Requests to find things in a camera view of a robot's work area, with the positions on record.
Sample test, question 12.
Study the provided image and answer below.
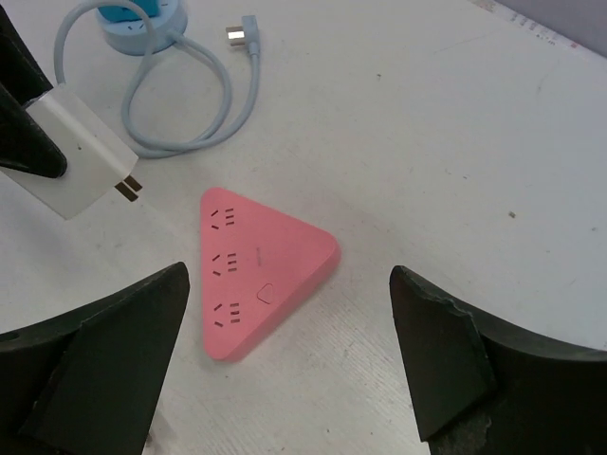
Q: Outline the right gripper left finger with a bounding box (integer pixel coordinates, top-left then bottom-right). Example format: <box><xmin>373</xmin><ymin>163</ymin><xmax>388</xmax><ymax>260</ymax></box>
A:
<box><xmin>1</xmin><ymin>262</ymin><xmax>190</xmax><ymax>454</ymax></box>

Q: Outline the pink triangular power strip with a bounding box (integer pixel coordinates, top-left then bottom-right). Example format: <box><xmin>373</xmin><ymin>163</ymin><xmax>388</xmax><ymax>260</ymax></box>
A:
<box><xmin>200</xmin><ymin>188</ymin><xmax>341</xmax><ymax>362</ymax></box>

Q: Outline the white charger plug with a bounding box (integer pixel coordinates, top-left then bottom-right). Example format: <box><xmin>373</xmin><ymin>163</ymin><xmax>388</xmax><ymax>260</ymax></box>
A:
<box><xmin>3</xmin><ymin>85</ymin><xmax>142</xmax><ymax>219</ymax></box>

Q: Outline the light blue power cord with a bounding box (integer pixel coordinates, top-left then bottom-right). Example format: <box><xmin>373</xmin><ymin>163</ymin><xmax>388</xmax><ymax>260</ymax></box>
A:
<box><xmin>52</xmin><ymin>0</ymin><xmax>263</xmax><ymax>160</ymax></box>

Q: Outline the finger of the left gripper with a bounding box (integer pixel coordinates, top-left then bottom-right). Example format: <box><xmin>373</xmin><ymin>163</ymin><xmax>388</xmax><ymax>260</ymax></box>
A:
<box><xmin>0</xmin><ymin>8</ymin><xmax>52</xmax><ymax>102</ymax></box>
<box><xmin>1</xmin><ymin>85</ymin><xmax>66</xmax><ymax>179</ymax></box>

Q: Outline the cyan blue charger plug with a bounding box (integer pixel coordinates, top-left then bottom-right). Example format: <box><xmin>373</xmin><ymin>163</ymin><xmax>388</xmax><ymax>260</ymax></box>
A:
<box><xmin>98</xmin><ymin>0</ymin><xmax>160</xmax><ymax>23</ymax></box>

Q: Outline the round light blue power strip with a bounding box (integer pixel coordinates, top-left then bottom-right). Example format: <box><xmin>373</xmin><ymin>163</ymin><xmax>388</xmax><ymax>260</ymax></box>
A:
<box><xmin>96</xmin><ymin>1</ymin><xmax>188</xmax><ymax>56</ymax></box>

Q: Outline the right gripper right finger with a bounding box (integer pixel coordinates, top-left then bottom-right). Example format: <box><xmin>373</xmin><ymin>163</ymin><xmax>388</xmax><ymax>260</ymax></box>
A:
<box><xmin>389</xmin><ymin>265</ymin><xmax>606</xmax><ymax>454</ymax></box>

